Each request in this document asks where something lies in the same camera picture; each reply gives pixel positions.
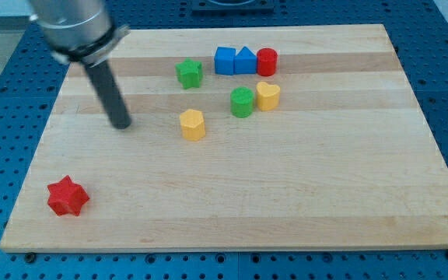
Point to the red star block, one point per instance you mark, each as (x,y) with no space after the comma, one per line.
(66,197)

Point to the red cylinder block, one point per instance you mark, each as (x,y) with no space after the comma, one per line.
(266,61)

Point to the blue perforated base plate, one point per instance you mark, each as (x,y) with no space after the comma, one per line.
(31,80)

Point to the blue cube block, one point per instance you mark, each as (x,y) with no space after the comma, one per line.
(224,60)

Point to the green cylinder block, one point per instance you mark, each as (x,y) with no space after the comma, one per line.
(242,102)

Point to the wooden board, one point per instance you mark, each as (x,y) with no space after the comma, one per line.
(346,161)

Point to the blue triangle block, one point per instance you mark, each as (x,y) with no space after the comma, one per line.
(245,62)

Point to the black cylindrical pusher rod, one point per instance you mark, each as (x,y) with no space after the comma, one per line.
(102,79)

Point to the yellow hexagon block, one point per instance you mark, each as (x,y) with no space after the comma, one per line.
(192,124)

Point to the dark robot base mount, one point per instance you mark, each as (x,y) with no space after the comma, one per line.
(233,6)

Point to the green star block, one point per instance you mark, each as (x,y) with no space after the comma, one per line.
(189,73)

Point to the yellow heart block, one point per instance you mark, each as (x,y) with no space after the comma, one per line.
(268,96)

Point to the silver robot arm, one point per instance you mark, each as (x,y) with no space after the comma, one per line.
(83,31)

